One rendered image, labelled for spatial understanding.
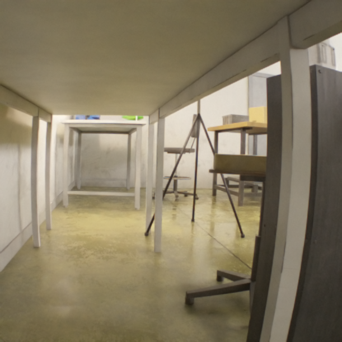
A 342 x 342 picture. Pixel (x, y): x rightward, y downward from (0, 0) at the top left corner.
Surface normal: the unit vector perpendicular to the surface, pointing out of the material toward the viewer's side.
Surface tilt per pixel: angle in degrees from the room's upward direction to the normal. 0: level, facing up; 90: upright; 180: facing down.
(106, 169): 90
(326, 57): 90
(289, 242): 90
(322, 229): 90
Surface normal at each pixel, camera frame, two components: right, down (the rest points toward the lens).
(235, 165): -0.49, 0.03
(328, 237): 0.28, 0.06
